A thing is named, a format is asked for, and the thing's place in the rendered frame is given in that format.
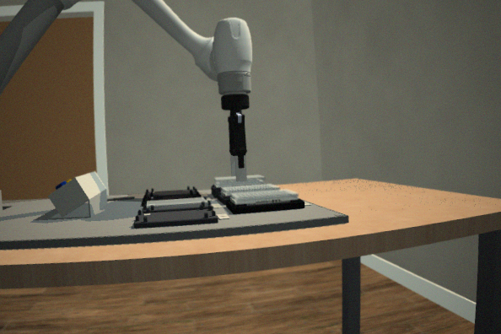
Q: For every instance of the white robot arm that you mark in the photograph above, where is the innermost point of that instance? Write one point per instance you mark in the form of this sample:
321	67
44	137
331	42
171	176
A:
229	52

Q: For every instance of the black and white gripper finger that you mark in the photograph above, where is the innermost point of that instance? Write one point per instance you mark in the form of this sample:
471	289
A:
231	150
240	145

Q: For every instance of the cream operator panel with buttons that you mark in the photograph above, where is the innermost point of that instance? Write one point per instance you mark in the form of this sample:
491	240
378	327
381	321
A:
75	192

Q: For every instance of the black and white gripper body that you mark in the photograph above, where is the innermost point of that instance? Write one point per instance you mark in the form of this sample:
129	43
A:
235	103

